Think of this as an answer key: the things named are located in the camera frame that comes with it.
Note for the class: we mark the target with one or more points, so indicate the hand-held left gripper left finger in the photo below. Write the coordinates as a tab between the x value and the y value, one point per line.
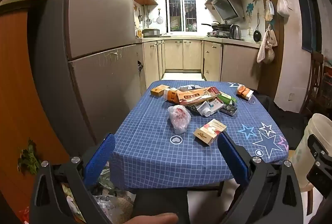
99	159

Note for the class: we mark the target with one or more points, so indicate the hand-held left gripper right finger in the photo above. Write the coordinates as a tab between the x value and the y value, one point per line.
232	159

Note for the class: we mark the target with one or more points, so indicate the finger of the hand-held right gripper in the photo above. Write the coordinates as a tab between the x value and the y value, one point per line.
320	151

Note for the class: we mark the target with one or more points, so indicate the white plastic bucket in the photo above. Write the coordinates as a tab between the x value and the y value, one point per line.
300	159

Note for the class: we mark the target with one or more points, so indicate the dark foil packet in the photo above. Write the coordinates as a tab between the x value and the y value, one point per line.
229	110

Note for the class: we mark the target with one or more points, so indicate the white medicine box blue logo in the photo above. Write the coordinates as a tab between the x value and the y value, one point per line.
211	107

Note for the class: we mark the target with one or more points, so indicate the green packet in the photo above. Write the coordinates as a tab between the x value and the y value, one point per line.
225	98

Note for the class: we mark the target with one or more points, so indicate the clear plastic bag red print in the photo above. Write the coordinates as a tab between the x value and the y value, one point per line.
179	117

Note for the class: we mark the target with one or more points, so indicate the orange and white packet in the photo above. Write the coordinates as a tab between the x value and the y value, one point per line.
243	92

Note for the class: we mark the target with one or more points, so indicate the long brown medicine box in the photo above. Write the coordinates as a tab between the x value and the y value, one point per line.
197	96

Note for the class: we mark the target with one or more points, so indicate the grey white wrapper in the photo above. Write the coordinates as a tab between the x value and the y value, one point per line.
189	87

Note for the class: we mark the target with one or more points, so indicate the small yellow brown box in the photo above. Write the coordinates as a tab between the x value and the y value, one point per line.
158	90

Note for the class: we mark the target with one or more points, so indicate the black cloth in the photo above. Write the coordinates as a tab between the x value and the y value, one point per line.
282	120

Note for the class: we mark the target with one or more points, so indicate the grey plastic bag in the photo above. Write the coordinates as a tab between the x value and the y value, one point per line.
114	209

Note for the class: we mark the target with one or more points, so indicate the green leafy vegetables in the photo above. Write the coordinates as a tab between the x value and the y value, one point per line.
28	157

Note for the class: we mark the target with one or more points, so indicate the dark wooden chair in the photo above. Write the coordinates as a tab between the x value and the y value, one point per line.
317	78

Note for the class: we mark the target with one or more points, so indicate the orange wooden cabinet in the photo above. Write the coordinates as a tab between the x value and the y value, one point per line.
18	83

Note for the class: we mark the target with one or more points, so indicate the beige kitchen base cabinets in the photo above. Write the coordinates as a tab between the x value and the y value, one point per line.
186	55

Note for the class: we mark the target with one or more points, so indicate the hanging plastic bags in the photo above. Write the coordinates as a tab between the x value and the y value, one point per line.
267	47

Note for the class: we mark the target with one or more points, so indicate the hanging black frying pan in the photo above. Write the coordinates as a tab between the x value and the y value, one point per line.
257	35

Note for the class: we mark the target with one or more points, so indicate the gas stove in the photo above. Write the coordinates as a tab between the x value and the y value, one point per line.
217	33

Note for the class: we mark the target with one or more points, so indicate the grey refrigerator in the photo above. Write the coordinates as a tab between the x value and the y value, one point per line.
98	31

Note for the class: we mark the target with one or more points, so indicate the steel kettle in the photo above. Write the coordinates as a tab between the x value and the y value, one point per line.
235	31

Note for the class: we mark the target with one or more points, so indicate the dark interior window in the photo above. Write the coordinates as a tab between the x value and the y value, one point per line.
307	18

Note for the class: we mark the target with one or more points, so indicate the black wok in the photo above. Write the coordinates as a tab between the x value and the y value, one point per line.
217	25

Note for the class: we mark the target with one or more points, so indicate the steel rice cooker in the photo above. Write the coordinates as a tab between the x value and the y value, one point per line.
151	32

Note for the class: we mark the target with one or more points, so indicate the hanging white plastic bag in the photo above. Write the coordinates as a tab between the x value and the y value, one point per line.
282	7

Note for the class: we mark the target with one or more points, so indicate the hanging strainer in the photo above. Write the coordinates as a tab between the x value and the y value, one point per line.
159	20

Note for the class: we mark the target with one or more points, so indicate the steel range hood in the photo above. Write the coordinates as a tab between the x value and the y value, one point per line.
227	5

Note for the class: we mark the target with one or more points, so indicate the kitchen window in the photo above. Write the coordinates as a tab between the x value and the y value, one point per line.
180	8

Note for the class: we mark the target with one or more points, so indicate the white wall socket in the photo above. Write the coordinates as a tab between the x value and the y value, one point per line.
291	98

